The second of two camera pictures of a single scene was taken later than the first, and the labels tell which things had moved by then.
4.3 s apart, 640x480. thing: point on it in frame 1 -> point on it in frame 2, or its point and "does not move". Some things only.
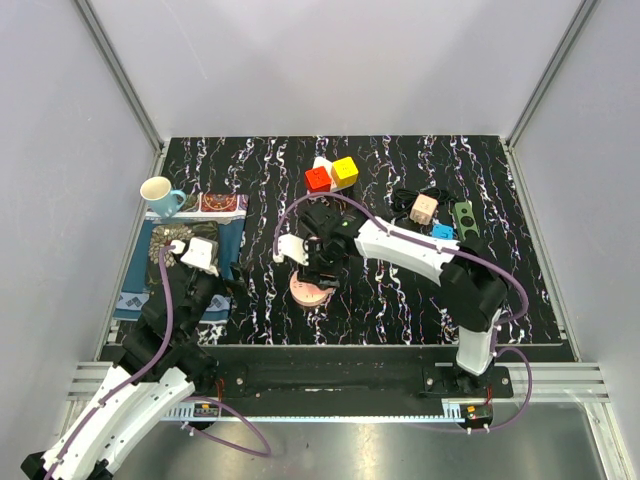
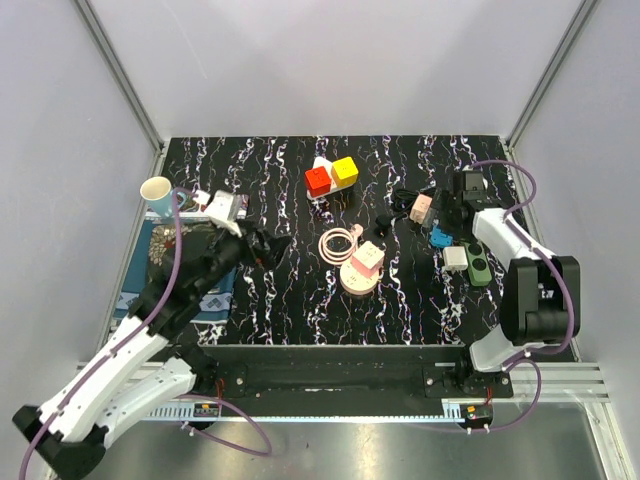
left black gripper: x=239 y=287 -> x=254 y=252
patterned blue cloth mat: x=229 y=211 does not move
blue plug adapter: x=443 y=232 does not move
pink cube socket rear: x=423 y=209 does not move
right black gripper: x=312 y=273 -> x=443 y=201
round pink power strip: x=307 y=293 -> x=354 y=282
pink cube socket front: x=312 y=244 -> x=368 y=258
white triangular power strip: x=327 y=164 does not move
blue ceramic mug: x=157 y=190 does not move
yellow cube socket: x=344 y=172 does not move
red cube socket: x=317 y=180 does not move
